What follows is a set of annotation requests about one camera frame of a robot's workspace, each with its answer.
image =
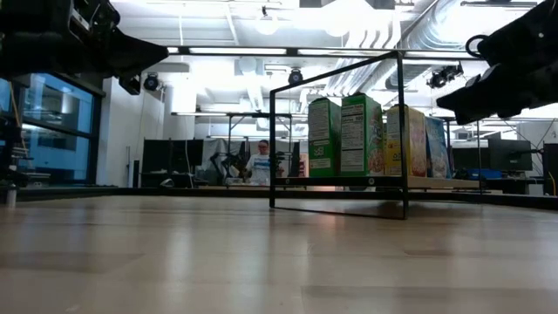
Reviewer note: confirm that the blue bin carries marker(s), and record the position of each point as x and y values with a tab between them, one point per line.
488	174

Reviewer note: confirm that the silver ventilation duct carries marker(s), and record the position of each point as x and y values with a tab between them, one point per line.
436	30

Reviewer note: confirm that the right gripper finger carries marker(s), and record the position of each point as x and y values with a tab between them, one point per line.
488	98

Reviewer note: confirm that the wooden shelf with black frame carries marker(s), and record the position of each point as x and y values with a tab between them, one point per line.
402	131

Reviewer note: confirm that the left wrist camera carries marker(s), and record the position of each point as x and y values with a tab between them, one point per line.
93	15

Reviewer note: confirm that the black ceiling spotlight cluster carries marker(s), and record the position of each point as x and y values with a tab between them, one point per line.
442	77

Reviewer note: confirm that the black cabinet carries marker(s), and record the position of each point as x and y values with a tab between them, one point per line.
550	168

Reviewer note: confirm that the black computer monitor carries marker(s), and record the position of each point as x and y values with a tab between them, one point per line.
510	154

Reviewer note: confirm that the black round ceiling spotlight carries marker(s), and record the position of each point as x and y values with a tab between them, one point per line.
151	83
295	77

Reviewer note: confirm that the white cylinder foot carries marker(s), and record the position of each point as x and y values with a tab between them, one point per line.
11	198

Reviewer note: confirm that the linear ceiling light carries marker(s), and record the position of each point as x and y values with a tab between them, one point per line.
237	51

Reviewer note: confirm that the black aluminium table frame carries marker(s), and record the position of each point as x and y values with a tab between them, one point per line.
131	192

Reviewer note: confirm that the black partition screen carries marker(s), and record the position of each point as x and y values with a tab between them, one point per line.
172	154

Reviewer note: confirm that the grey cover sheet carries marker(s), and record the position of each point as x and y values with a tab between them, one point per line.
209	146

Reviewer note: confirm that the dark framed glass window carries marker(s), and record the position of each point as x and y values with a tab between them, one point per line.
56	122

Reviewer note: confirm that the blue Frosted Flakes cereal box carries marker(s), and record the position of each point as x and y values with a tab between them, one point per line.
438	148

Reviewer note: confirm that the black background station frame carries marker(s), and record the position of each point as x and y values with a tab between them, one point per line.
229	131

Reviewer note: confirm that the green Apple Jacks cereal box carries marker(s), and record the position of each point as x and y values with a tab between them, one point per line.
322	139
362	135

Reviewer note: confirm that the person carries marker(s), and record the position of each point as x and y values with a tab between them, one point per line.
260	168

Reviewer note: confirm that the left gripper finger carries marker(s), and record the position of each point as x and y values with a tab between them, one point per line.
135	54

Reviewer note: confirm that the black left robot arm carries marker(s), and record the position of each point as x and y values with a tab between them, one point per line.
17	48

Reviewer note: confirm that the black background robot arm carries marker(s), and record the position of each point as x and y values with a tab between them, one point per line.
231	161

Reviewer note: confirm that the white round ceiling lamp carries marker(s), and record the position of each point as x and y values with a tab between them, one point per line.
267	26

